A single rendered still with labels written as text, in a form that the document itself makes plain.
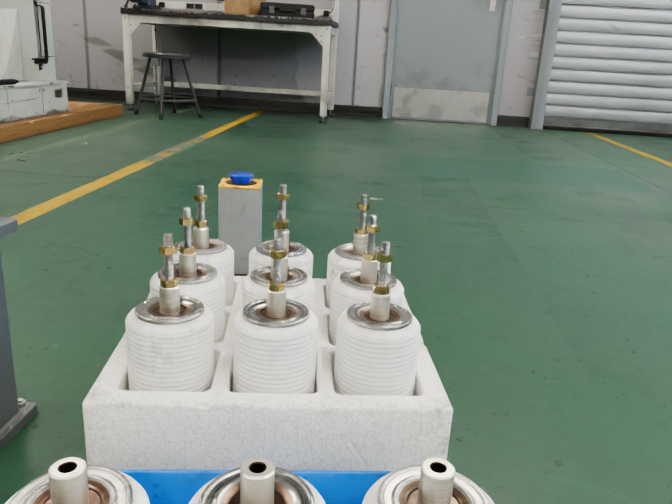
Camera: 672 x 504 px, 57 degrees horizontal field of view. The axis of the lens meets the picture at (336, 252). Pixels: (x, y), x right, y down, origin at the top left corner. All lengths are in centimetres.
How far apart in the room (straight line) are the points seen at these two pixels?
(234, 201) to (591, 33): 497
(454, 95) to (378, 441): 507
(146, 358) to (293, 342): 16
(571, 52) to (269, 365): 523
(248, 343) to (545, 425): 55
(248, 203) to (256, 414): 47
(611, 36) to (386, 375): 529
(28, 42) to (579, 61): 414
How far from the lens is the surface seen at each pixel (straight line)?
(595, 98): 584
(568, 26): 575
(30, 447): 98
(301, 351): 69
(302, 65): 568
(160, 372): 70
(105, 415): 71
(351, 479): 69
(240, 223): 106
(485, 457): 95
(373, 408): 68
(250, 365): 69
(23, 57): 427
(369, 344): 68
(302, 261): 90
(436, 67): 563
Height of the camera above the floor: 54
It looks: 18 degrees down
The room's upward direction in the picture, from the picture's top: 3 degrees clockwise
